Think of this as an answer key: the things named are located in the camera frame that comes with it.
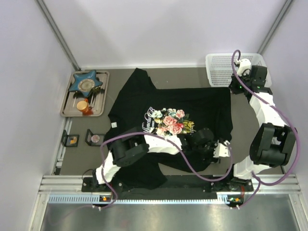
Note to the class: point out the aluminium frame rail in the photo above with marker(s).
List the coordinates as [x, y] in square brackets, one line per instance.
[275, 204]

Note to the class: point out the black box with yellow brooch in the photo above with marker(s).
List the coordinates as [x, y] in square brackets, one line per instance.
[69, 140]

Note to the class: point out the grey slotted cable duct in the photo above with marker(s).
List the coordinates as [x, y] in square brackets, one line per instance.
[224, 198]

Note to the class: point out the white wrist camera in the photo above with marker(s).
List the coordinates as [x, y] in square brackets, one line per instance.
[222, 150]
[244, 67]

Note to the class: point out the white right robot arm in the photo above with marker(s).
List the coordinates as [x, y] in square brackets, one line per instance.
[273, 143]

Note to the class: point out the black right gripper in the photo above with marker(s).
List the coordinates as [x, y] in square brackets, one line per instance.
[234, 87]

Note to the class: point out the white perforated plastic basket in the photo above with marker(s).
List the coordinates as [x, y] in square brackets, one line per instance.
[219, 70]

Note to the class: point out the orange cup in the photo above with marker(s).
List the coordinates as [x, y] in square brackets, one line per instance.
[84, 107]

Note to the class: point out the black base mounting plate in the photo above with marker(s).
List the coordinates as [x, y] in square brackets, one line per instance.
[181, 182]

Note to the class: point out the black box with pink brooch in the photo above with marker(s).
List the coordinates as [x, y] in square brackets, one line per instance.
[94, 139]

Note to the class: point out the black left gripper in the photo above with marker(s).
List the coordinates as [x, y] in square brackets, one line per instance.
[214, 147]

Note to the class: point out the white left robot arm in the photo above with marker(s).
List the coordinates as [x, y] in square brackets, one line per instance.
[130, 147]

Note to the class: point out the black floral t-shirt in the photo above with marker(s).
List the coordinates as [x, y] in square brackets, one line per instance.
[167, 112]

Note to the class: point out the blue star-shaped dish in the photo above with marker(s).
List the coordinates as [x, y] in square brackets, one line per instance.
[85, 83]

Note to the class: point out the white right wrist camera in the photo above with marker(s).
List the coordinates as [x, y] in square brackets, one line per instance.
[244, 67]

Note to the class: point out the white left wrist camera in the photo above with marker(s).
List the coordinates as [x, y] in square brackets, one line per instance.
[222, 150]

